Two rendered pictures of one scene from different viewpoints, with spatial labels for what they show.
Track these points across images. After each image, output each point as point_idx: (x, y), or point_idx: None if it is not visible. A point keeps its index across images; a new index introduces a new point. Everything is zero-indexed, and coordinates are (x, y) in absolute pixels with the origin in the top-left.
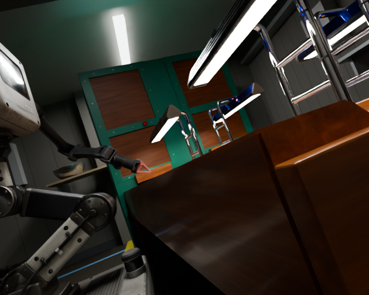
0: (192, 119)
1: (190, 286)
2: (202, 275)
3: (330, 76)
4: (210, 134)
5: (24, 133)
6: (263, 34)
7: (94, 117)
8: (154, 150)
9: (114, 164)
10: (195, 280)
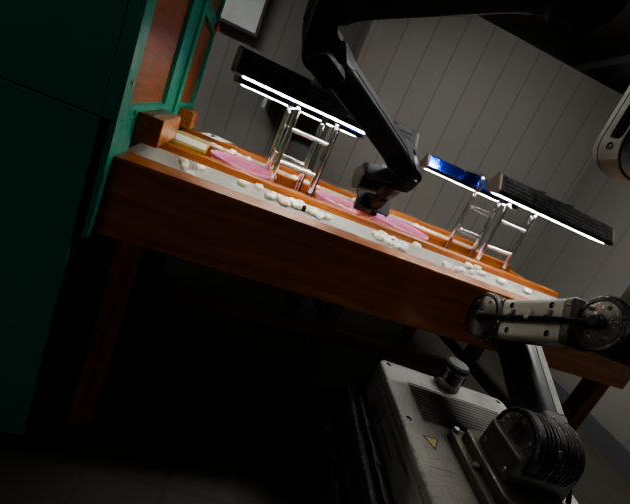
0: (202, 25)
1: (143, 388)
2: (133, 361)
3: (514, 254)
4: (187, 76)
5: (623, 181)
6: None
7: None
8: (166, 55)
9: (380, 187)
10: (135, 374)
